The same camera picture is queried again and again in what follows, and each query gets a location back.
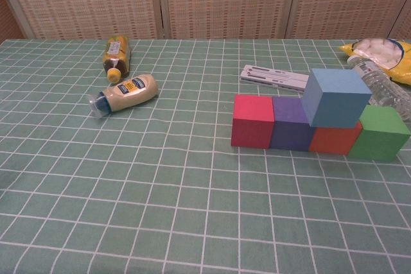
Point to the purple cube block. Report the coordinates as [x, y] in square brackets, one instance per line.
[289, 133]

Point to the light blue block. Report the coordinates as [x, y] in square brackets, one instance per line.
[334, 100]

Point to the orange cube block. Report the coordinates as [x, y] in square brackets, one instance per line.
[334, 140]

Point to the green cube block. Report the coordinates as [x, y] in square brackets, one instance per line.
[379, 139]

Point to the red cube block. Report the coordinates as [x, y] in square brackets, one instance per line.
[252, 126]

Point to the mayonnaise squeeze bottle blue cap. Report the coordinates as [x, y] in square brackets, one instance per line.
[131, 92]

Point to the white folding laptop stand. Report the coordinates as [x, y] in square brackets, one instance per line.
[273, 78]

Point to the green checked tablecloth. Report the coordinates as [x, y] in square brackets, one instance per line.
[160, 190]

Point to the tea bottle yellow cap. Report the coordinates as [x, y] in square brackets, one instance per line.
[116, 56]

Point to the beige woven screen panel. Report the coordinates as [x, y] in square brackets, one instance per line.
[80, 1]
[404, 27]
[346, 1]
[224, 1]

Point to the clear plastic water bottle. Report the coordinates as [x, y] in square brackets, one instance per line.
[385, 84]

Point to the yellow snack bag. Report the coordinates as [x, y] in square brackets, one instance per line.
[398, 68]

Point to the orange woven screen panel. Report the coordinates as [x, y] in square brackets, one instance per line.
[8, 20]

